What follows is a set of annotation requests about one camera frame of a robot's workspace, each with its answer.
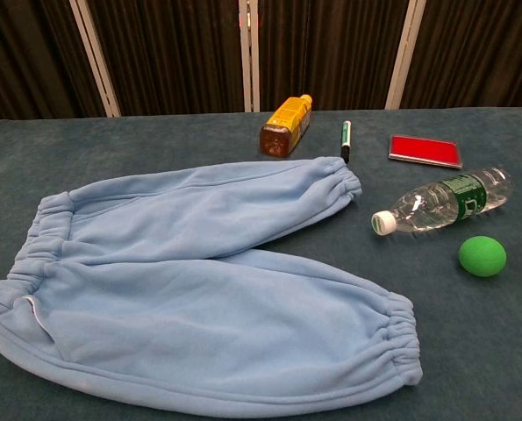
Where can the light blue cloth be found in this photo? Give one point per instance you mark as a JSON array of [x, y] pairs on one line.
[[199, 307]]

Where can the amber tea bottle yellow label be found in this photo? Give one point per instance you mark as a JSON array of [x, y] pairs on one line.
[[287, 123]]

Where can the green and white marker pen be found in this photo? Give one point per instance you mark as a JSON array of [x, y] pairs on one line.
[[346, 136]]

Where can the teal felt table cover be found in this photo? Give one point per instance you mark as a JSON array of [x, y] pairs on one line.
[[155, 140]]

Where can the red ink pad case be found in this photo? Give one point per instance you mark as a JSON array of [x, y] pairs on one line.
[[423, 151]]

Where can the black curtain partition panel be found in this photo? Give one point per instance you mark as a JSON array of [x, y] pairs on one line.
[[331, 52], [484, 52], [23, 52], [177, 52]]

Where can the clear water bottle green label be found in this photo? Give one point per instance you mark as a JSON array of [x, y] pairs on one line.
[[440, 201]]

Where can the green foam ball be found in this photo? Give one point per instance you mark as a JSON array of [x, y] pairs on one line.
[[482, 256]]

